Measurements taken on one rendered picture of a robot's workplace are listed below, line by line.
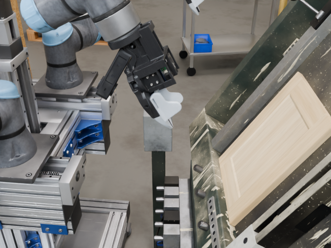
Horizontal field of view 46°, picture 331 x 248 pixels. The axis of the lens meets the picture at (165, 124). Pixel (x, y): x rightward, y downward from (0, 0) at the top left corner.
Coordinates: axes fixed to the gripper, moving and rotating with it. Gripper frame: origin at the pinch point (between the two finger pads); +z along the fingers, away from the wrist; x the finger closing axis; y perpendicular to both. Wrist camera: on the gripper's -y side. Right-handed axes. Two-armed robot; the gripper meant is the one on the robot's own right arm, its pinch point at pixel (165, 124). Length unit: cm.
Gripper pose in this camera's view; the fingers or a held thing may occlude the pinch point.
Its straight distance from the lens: 78.4
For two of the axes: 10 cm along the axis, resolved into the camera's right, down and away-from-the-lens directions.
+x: 1.1, -5.3, 8.4
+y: 8.8, -3.4, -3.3
